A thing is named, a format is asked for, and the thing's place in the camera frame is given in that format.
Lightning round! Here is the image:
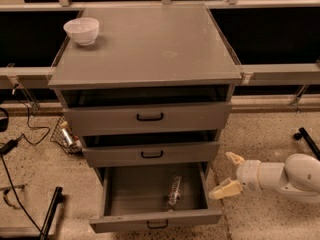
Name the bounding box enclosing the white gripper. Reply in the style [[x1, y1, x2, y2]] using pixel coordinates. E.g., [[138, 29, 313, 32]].
[[209, 152, 261, 200]]

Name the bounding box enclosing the black power cable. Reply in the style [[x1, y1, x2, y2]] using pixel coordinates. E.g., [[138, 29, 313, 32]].
[[0, 83, 51, 233]]

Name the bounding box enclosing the white bowl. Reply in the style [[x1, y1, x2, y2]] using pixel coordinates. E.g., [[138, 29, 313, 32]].
[[63, 17, 99, 46]]

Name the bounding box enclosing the grey middle drawer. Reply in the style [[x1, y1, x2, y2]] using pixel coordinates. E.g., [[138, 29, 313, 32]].
[[83, 141, 219, 168]]

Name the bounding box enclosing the clear plastic water bottle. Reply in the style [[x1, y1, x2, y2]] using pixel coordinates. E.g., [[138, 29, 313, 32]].
[[168, 175, 182, 207]]

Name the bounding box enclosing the grey drawer cabinet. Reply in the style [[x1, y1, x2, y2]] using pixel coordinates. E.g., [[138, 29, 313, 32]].
[[46, 2, 243, 172]]

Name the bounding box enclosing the metal can in basket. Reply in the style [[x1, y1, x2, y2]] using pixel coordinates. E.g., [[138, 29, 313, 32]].
[[60, 121, 74, 147]]

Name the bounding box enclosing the wire basket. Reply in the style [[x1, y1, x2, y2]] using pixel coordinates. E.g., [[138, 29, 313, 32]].
[[50, 116, 82, 155]]

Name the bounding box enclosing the black stand leg right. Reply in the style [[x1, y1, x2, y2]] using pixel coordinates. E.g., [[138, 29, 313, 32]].
[[293, 127, 320, 161]]

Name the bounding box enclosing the black power adapter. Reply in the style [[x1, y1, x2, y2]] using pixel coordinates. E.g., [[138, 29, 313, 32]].
[[0, 139, 17, 155]]

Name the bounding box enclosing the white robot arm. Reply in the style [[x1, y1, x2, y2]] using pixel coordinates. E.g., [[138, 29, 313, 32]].
[[209, 152, 320, 203]]

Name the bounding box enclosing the grey top drawer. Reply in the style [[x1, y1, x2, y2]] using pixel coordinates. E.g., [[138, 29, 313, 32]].
[[63, 102, 231, 136]]

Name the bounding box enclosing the grey bottom drawer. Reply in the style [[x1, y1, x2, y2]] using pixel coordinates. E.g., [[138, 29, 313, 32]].
[[90, 163, 222, 233]]

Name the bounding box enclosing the black stand leg left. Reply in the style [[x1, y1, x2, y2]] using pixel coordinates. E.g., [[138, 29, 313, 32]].
[[39, 187, 63, 240]]

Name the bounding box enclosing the black stand leg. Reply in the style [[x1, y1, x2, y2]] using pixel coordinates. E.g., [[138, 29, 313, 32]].
[[39, 187, 63, 240], [293, 127, 320, 161]]

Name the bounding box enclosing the grey drawer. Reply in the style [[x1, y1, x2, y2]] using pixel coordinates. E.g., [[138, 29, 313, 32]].
[[90, 163, 222, 233], [83, 141, 219, 168], [63, 102, 231, 136]]

